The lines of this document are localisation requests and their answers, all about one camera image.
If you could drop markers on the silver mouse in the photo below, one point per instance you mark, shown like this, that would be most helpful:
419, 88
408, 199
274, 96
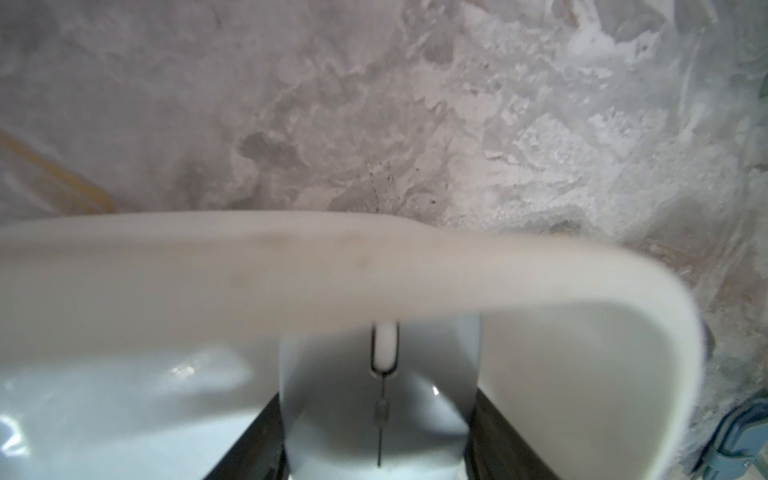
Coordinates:
389, 401

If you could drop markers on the white storage box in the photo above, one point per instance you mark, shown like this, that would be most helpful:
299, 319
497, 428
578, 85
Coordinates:
142, 346

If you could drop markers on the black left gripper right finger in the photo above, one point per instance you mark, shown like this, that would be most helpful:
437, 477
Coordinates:
495, 450

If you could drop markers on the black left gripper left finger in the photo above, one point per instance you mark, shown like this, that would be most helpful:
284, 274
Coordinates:
259, 453

